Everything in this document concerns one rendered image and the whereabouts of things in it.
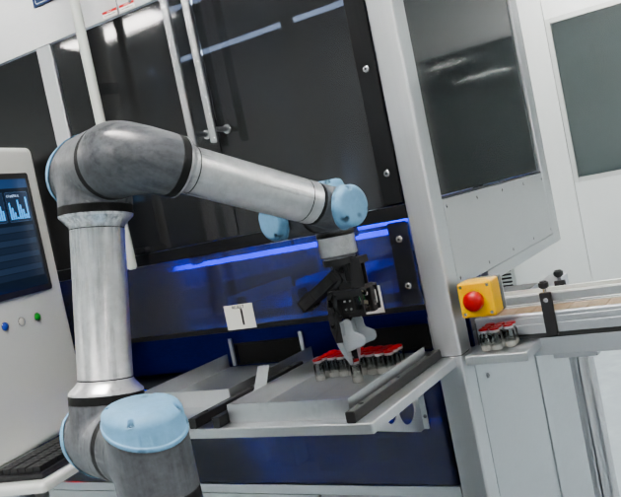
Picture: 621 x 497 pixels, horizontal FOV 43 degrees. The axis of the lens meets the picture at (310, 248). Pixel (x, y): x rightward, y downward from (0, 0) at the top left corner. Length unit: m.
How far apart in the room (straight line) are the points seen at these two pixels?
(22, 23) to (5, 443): 1.09
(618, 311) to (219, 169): 0.86
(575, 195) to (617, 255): 0.54
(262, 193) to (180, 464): 0.43
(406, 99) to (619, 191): 4.64
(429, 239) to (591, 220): 4.66
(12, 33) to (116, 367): 1.31
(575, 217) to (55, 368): 4.75
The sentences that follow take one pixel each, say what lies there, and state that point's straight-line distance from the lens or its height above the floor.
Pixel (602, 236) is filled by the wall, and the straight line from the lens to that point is 6.24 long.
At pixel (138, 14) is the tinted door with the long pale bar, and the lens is 2.03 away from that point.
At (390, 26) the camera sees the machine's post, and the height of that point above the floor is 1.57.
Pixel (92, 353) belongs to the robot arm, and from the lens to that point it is 1.24.
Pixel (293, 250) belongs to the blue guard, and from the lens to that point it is 1.78.
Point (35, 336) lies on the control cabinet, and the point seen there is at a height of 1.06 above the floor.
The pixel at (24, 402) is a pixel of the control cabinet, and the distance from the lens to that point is 2.05.
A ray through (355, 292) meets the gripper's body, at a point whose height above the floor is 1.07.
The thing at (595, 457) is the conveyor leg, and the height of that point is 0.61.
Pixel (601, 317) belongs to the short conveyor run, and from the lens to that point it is 1.67.
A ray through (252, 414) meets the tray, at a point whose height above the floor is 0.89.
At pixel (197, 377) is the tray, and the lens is 1.95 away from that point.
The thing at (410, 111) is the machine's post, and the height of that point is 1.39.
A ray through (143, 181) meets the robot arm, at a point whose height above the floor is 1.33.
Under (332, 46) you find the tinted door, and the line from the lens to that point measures 1.72.
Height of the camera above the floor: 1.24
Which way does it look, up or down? 3 degrees down
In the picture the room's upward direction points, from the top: 12 degrees counter-clockwise
